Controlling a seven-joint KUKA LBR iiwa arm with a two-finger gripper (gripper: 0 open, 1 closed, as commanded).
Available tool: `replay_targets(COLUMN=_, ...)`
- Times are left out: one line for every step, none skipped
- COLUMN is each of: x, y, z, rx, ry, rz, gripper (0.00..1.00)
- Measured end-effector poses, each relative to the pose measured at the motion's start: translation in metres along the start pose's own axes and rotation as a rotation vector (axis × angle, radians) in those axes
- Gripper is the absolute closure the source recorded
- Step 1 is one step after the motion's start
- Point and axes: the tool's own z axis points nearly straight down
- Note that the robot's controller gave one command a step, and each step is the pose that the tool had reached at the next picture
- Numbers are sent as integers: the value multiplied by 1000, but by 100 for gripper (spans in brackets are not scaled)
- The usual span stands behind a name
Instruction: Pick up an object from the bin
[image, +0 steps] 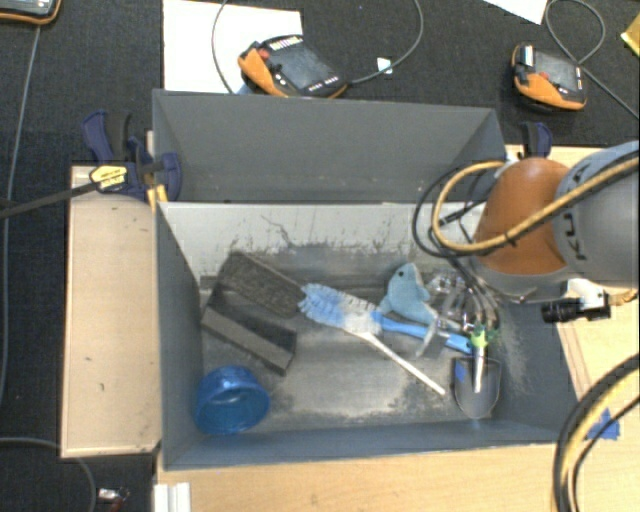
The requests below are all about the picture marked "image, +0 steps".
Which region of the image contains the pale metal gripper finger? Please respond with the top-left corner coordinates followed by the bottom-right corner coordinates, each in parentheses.
top-left (471, 347), bottom-right (488, 394)
top-left (416, 319), bottom-right (450, 359)

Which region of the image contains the clear glass cup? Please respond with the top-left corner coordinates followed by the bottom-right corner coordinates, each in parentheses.
top-left (453, 355), bottom-right (503, 421)

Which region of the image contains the blue toy shark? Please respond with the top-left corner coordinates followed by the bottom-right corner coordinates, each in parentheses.
top-left (377, 261), bottom-right (437, 322)

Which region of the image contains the blue and white bottle brush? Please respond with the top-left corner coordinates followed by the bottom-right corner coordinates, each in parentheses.
top-left (298, 282), bottom-right (447, 397)

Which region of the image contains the dark fuzzy flat block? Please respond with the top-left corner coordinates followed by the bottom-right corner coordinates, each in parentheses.
top-left (216, 251), bottom-right (308, 318)

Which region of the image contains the grey metal bin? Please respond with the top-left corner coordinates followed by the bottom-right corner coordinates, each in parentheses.
top-left (150, 88), bottom-right (582, 472)

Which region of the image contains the blue plastic cup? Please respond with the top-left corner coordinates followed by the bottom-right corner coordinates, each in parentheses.
top-left (193, 364), bottom-right (272, 436)

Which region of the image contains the pale wood flat board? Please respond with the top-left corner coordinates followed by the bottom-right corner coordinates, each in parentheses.
top-left (60, 165), bottom-right (164, 459)

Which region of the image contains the blue handled tool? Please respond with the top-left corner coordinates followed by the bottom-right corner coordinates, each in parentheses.
top-left (371, 311), bottom-right (474, 355)

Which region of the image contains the black cylinder on white bracket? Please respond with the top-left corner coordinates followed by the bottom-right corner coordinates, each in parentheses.
top-left (541, 278), bottom-right (613, 324)

